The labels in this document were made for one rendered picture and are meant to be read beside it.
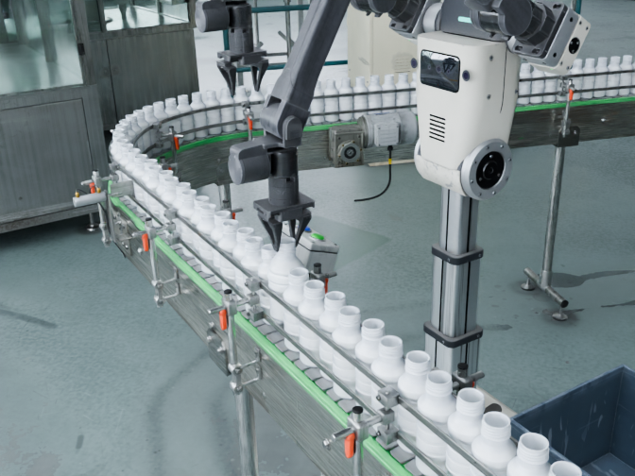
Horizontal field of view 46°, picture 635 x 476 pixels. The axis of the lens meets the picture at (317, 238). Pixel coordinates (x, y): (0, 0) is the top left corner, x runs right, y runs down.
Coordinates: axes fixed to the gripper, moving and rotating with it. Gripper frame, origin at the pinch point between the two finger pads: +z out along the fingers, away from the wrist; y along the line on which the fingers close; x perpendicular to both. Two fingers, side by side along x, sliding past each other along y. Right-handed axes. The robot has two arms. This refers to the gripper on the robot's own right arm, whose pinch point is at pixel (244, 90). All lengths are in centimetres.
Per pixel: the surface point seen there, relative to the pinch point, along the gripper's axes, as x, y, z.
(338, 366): 68, 19, 33
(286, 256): 46, 16, 21
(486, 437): 103, 18, 25
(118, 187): -40, 22, 32
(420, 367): 87, 16, 24
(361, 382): 74, 18, 33
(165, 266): -12, 21, 46
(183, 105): -97, -22, 27
